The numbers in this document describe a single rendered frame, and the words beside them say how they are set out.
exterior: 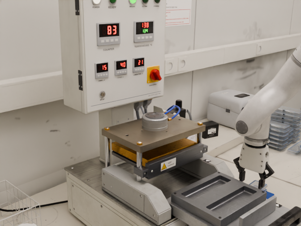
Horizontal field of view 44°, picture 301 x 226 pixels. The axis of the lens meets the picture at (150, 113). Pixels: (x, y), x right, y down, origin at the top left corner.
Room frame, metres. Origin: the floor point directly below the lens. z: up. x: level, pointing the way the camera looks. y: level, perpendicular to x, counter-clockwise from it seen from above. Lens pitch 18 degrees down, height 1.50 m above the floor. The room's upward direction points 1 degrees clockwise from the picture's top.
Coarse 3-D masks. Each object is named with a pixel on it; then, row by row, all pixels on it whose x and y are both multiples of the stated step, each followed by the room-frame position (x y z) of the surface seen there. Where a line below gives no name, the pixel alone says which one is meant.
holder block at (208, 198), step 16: (208, 176) 0.99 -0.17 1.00; (224, 176) 0.99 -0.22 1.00; (176, 192) 0.89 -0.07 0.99; (192, 192) 0.92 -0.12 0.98; (208, 192) 0.89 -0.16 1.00; (224, 192) 0.89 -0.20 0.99; (240, 192) 0.92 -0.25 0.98; (256, 192) 0.90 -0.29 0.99; (192, 208) 0.83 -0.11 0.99; (208, 208) 0.83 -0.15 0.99; (224, 208) 0.84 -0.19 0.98; (240, 208) 0.82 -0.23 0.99; (224, 224) 0.78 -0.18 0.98
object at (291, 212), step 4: (292, 208) 0.80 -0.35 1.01; (296, 208) 0.80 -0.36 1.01; (300, 208) 0.80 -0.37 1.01; (288, 212) 0.78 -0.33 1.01; (292, 212) 0.78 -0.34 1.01; (296, 212) 0.78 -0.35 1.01; (300, 212) 0.79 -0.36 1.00; (284, 216) 0.76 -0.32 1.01; (288, 216) 0.76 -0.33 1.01; (292, 216) 0.77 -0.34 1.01; (296, 216) 0.78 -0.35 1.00; (300, 216) 0.79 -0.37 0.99; (276, 220) 0.75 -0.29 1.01; (280, 220) 0.75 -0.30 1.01; (284, 220) 0.75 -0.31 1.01; (288, 220) 0.75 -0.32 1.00; (292, 220) 0.77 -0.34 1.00; (296, 220) 0.80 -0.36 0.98; (300, 220) 0.80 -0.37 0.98; (272, 224) 0.73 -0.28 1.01; (276, 224) 0.73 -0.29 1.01; (280, 224) 0.73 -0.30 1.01; (284, 224) 0.74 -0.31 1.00; (288, 224) 0.76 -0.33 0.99
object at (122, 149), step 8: (112, 144) 1.07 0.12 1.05; (120, 144) 1.06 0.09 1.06; (168, 144) 1.07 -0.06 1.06; (176, 144) 1.07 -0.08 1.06; (184, 144) 1.07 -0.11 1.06; (192, 144) 1.08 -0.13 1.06; (112, 152) 1.07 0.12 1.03; (120, 152) 1.04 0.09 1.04; (128, 152) 1.02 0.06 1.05; (136, 152) 1.00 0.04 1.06; (144, 152) 1.00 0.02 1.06; (152, 152) 1.01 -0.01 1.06; (160, 152) 1.01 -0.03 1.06; (168, 152) 1.01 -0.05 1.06; (128, 160) 1.02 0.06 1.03; (136, 160) 0.99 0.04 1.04; (144, 160) 0.96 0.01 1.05; (152, 160) 0.96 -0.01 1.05
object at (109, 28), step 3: (102, 27) 1.11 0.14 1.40; (105, 27) 1.12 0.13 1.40; (108, 27) 1.12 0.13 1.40; (111, 27) 1.13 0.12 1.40; (114, 27) 1.14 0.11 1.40; (102, 30) 1.11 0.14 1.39; (105, 30) 1.11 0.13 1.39; (108, 30) 1.12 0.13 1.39; (111, 30) 1.13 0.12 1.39; (114, 30) 1.14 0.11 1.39; (102, 33) 1.11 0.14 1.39; (105, 33) 1.11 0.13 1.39; (108, 33) 1.12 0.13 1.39; (111, 33) 1.13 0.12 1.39; (114, 33) 1.14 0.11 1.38
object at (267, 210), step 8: (168, 200) 0.89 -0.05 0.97; (272, 200) 0.84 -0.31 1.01; (176, 208) 0.86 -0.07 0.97; (256, 208) 0.80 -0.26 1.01; (264, 208) 0.81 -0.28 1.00; (272, 208) 0.84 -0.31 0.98; (280, 208) 0.86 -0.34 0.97; (176, 216) 0.86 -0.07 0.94; (184, 216) 0.84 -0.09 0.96; (192, 216) 0.82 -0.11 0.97; (248, 216) 0.77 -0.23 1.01; (256, 216) 0.79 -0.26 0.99; (264, 216) 0.82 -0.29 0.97; (272, 216) 0.82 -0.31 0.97; (280, 216) 0.82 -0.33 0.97; (192, 224) 0.82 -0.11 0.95; (200, 224) 0.80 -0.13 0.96; (208, 224) 0.78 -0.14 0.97; (232, 224) 0.79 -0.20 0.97; (240, 224) 0.75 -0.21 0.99; (248, 224) 0.77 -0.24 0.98; (256, 224) 0.79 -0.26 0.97; (264, 224) 0.79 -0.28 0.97; (296, 224) 0.79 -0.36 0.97
